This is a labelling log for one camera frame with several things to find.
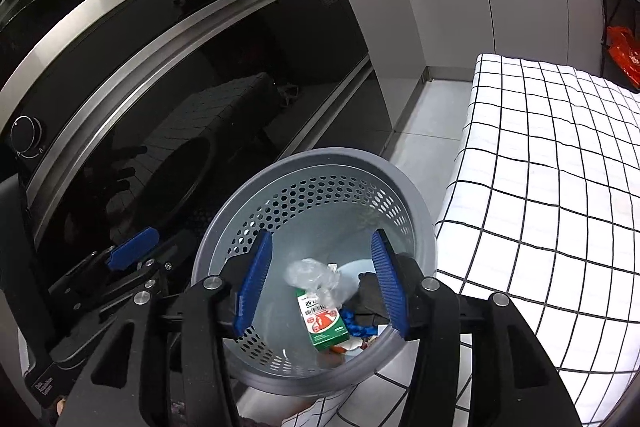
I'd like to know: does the grey perforated waste basket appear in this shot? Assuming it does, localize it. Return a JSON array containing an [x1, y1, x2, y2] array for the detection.
[[190, 147, 438, 395]]

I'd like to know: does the clear plastic wrap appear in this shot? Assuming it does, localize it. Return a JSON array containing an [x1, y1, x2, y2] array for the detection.
[[284, 258, 361, 308]]

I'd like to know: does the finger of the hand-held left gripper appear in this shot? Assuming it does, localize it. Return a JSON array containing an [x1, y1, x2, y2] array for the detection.
[[100, 257, 169, 313], [47, 228, 161, 308]]

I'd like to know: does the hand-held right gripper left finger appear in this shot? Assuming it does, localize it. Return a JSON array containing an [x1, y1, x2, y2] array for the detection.
[[57, 229, 274, 427]]

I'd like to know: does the orange plastic bag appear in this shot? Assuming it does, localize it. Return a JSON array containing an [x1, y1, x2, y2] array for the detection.
[[606, 26, 640, 78]]

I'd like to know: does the round oven dial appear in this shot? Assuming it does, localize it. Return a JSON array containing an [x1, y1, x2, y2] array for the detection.
[[11, 116, 45, 156]]

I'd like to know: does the white checked tablecloth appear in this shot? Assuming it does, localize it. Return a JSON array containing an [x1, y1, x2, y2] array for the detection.
[[277, 52, 640, 427]]

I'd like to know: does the black metal shelf rack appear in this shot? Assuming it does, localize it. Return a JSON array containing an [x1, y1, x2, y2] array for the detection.
[[595, 0, 640, 72]]

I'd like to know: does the green white carton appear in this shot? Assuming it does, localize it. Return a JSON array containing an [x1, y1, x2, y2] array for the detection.
[[294, 287, 351, 349]]

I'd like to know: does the black glass built-in oven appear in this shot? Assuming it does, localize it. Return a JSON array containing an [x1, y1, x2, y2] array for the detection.
[[0, 0, 391, 358]]

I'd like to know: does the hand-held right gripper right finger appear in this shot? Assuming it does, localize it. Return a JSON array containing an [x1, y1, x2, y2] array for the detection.
[[370, 229, 583, 427]]

